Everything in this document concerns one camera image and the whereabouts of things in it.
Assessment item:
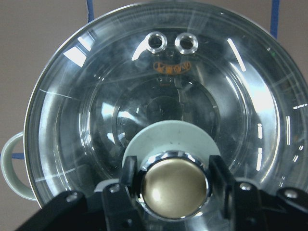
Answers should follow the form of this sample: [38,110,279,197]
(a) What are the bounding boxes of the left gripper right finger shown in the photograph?
[208,155,265,231]

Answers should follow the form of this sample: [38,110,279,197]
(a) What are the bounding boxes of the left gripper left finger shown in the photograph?
[102,156,145,231]

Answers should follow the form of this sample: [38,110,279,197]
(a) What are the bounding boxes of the glass pot lid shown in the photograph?
[24,1,308,219]

